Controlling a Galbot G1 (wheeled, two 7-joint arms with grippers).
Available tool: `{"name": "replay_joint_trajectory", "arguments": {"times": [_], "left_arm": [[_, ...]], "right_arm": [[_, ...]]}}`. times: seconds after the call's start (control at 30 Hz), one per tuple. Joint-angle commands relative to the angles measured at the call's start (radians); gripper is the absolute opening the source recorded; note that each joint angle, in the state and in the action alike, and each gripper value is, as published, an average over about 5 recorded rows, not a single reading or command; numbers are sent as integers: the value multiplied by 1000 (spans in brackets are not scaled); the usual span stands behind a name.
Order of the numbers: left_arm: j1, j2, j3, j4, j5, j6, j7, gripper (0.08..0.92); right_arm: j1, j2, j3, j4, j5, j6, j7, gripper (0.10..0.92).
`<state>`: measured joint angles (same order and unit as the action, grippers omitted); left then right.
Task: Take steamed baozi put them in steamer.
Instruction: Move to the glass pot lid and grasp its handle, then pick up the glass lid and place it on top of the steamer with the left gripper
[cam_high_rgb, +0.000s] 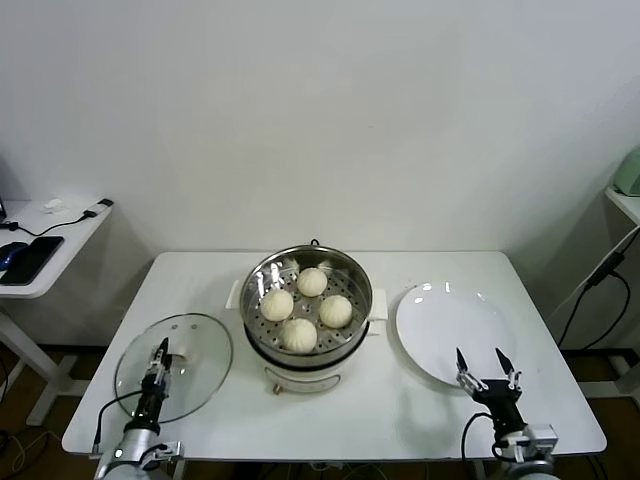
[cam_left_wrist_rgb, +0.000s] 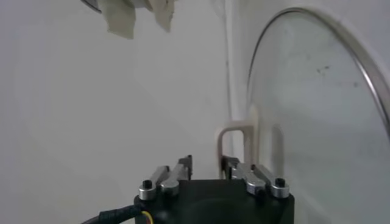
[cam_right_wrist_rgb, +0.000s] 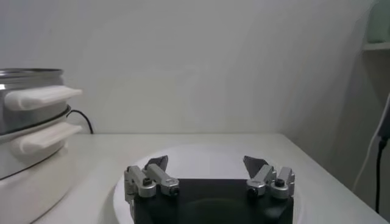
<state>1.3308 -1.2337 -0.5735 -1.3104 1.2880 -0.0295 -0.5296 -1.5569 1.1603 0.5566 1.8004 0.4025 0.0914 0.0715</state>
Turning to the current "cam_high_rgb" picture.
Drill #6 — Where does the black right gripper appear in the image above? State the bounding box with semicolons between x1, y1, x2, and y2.
454;347;524;429

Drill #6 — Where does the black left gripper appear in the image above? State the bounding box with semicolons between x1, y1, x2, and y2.
136;337;174;427

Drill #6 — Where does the round glass pot lid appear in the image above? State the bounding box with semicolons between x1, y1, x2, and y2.
113;312;235;427

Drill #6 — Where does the white steamed baozi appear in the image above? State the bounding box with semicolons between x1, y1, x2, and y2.
318;294;354;329
281;318;319;354
297;267;329;298
260;289;296;323

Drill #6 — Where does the perforated steel steamer basket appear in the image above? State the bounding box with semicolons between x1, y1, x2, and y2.
240;244;375;358

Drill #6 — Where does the round white plate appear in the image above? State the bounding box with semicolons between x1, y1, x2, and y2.
394;281;518;391

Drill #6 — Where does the cream electric cooking pot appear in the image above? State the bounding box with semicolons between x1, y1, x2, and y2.
227;279;390;397

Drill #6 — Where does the white side desk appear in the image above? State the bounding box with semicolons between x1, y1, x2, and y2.
0;198;116;427

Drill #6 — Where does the black smartphone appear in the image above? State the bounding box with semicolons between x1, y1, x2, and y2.
0;235;66;287

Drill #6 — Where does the blue computer mouse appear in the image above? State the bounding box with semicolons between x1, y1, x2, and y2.
0;240;31;269

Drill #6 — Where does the pale green appliance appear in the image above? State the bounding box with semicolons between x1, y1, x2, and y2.
611;149;640;198

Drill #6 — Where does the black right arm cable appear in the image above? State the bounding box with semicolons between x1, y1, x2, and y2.
460;411;502;462

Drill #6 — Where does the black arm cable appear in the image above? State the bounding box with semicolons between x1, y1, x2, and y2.
92;388;147;447
460;411;502;462

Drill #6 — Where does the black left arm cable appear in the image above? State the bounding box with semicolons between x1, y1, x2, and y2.
92;388;147;447

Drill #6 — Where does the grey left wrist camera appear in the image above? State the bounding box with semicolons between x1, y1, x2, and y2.
141;438;186;470

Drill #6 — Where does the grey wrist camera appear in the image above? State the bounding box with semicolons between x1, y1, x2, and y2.
141;438;186;470
496;423;560;462

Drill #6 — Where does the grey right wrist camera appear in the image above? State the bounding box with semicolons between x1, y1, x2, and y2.
496;423;560;462

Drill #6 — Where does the black power cable with brick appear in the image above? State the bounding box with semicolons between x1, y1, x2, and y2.
556;251;633;352

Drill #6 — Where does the black cable with adapter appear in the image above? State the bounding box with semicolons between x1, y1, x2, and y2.
0;198;117;238

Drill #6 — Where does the white hanging cable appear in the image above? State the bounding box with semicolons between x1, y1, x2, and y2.
551;231;640;317

